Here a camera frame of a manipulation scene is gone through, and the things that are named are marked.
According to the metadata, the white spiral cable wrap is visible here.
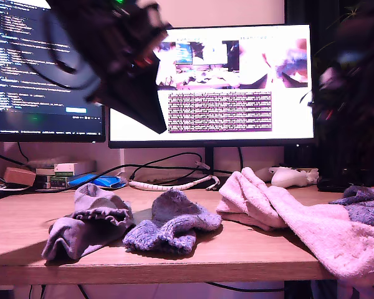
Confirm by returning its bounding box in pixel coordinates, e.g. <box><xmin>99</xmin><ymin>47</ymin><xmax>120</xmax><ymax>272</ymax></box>
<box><xmin>129</xmin><ymin>174</ymin><xmax>221</xmax><ymax>191</ymax></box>

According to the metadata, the white box with green label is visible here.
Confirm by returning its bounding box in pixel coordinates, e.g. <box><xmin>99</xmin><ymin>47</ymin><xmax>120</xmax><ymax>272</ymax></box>
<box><xmin>53</xmin><ymin>163</ymin><xmax>76</xmax><ymax>178</ymax></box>

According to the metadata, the blue knitted sock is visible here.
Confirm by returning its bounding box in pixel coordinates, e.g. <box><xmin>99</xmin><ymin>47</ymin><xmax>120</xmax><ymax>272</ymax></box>
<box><xmin>122</xmin><ymin>189</ymin><xmax>223</xmax><ymax>255</ymax></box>
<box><xmin>328</xmin><ymin>185</ymin><xmax>374</xmax><ymax>232</ymax></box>

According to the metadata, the white game controller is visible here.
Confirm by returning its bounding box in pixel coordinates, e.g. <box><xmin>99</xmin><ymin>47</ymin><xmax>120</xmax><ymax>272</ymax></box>
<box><xmin>254</xmin><ymin>166</ymin><xmax>319</xmax><ymax>189</ymax></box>

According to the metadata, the blue plastic packet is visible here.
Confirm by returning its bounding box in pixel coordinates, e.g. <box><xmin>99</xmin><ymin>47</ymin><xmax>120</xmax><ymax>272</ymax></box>
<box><xmin>67</xmin><ymin>174</ymin><xmax>127</xmax><ymax>190</ymax></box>

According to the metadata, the grey sock with scalloped cuff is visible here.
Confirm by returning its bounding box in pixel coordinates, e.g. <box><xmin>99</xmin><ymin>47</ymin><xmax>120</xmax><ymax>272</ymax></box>
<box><xmin>41</xmin><ymin>214</ymin><xmax>135</xmax><ymax>262</ymax></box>
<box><xmin>69</xmin><ymin>183</ymin><xmax>135</xmax><ymax>227</ymax></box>

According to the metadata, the thin black cable loop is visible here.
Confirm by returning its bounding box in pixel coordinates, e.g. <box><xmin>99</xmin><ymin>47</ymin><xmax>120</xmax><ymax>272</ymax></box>
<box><xmin>129</xmin><ymin>151</ymin><xmax>205</xmax><ymax>181</ymax></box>

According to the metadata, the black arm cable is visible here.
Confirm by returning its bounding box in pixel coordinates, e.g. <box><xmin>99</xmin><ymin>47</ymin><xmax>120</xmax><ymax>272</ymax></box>
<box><xmin>21</xmin><ymin>18</ymin><xmax>99</xmax><ymax>92</ymax></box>

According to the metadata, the black table leg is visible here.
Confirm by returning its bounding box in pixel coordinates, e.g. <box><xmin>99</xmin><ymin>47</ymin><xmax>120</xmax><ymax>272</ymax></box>
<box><xmin>284</xmin><ymin>280</ymin><xmax>312</xmax><ymax>299</ymax></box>

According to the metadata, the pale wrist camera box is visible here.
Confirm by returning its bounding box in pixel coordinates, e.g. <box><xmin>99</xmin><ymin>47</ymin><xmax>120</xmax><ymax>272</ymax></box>
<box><xmin>319</xmin><ymin>65</ymin><xmax>341</xmax><ymax>90</ymax></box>

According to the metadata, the brown cardboard box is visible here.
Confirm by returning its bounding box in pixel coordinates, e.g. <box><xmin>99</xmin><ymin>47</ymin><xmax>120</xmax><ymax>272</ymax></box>
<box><xmin>2</xmin><ymin>167</ymin><xmax>37</xmax><ymax>187</ymax></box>

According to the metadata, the green houseplant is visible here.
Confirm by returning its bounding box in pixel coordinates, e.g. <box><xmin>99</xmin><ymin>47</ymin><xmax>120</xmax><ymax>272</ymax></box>
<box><xmin>311</xmin><ymin>1</ymin><xmax>374</xmax><ymax>178</ymax></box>

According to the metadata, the green and white small box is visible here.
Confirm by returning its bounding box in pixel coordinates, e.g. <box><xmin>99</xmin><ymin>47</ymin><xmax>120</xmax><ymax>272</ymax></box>
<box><xmin>42</xmin><ymin>175</ymin><xmax>70</xmax><ymax>190</ymax></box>

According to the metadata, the black monitor with white screen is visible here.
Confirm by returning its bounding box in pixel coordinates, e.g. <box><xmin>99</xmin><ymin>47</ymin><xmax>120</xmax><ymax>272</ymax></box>
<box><xmin>108</xmin><ymin>24</ymin><xmax>315</xmax><ymax>180</ymax></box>

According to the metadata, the black monitor showing code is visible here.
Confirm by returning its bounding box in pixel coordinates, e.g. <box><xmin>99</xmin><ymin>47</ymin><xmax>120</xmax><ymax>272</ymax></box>
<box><xmin>0</xmin><ymin>0</ymin><xmax>106</xmax><ymax>143</ymax></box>

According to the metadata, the black case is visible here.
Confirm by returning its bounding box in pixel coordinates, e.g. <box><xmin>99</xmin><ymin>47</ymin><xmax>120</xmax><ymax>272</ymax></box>
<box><xmin>316</xmin><ymin>176</ymin><xmax>365</xmax><ymax>193</ymax></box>

